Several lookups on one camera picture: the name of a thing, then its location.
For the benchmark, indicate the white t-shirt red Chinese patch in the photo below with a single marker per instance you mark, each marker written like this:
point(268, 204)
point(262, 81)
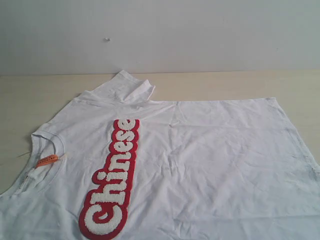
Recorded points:
point(134, 169)

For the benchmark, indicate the orange clothing tag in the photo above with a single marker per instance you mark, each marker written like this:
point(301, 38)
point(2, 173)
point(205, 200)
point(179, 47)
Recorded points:
point(47, 160)

